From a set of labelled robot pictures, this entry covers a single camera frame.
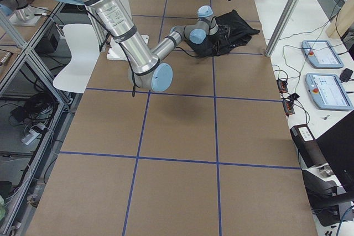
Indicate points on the black graphic t-shirt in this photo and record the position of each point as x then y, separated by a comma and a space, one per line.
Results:
241, 33

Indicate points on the upper teach pendant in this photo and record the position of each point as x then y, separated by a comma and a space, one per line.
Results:
321, 54

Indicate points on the teach pendant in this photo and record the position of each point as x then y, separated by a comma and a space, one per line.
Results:
321, 54
327, 92

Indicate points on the lower teach pendant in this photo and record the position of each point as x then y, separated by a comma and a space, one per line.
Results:
327, 92

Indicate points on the white chair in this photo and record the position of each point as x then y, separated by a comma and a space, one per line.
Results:
84, 48

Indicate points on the black monitor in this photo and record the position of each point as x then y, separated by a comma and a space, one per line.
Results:
336, 145

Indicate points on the aluminium frame post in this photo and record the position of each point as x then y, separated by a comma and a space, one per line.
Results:
280, 26

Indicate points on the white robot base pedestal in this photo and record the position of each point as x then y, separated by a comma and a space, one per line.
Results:
126, 40

